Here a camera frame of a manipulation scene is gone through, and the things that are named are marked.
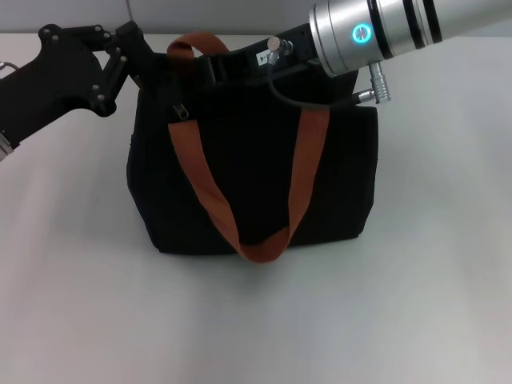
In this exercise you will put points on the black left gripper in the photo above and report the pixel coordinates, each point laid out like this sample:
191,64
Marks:
40,88

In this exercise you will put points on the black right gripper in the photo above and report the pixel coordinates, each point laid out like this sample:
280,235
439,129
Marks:
240,64

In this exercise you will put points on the silver metal zipper pull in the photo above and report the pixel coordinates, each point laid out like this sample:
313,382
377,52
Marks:
180,112

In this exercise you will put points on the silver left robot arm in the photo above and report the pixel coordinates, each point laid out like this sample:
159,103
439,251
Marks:
6,148

